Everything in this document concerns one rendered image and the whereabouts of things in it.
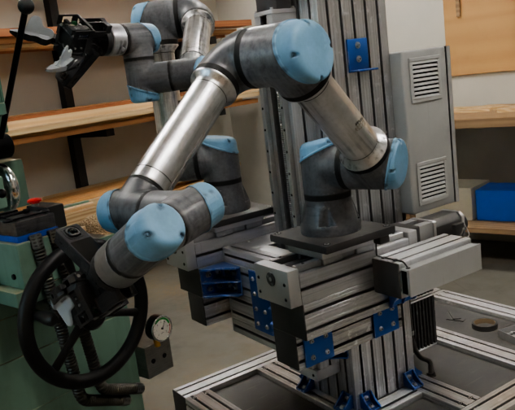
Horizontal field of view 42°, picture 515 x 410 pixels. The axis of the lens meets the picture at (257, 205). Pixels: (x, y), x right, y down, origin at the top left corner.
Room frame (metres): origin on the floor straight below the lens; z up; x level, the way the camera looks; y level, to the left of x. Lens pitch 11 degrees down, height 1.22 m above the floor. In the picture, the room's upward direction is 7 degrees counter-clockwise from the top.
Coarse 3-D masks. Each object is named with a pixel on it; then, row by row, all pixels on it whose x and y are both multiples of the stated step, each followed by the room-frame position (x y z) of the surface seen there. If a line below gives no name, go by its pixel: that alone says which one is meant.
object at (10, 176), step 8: (0, 168) 1.62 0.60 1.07; (8, 168) 1.62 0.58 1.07; (0, 176) 1.62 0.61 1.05; (8, 176) 1.60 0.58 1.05; (8, 184) 1.60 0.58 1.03; (16, 184) 1.60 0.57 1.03; (8, 192) 1.60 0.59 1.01; (16, 192) 1.60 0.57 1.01; (8, 200) 1.61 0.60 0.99; (16, 200) 1.61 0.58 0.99; (8, 208) 1.62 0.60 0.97
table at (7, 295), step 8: (56, 280) 1.28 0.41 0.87; (0, 288) 1.27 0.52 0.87; (8, 288) 1.27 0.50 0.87; (16, 288) 1.26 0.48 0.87; (0, 296) 1.26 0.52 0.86; (8, 296) 1.24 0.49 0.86; (16, 296) 1.22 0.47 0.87; (40, 296) 1.25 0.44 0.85; (8, 304) 1.24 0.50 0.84; (16, 304) 1.22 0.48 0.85
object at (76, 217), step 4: (88, 208) 1.66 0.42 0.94; (92, 208) 1.66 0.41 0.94; (72, 212) 1.63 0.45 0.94; (76, 212) 1.62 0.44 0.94; (80, 212) 1.63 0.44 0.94; (84, 212) 1.64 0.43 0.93; (88, 212) 1.65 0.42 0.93; (92, 212) 1.66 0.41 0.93; (68, 216) 1.61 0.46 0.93; (72, 216) 1.61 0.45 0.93; (76, 216) 1.62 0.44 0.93; (80, 216) 1.63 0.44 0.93; (84, 216) 1.64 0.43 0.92; (68, 220) 1.60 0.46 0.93; (72, 220) 1.61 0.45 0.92; (76, 220) 1.62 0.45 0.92; (80, 220) 1.63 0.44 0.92; (68, 224) 1.60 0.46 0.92; (72, 224) 1.61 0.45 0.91
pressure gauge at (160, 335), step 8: (152, 320) 1.50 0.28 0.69; (160, 320) 1.50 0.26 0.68; (168, 320) 1.52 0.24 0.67; (152, 328) 1.48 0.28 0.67; (160, 328) 1.50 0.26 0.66; (168, 328) 1.52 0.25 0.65; (152, 336) 1.48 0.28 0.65; (160, 336) 1.50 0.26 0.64; (168, 336) 1.51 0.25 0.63; (160, 344) 1.52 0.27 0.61
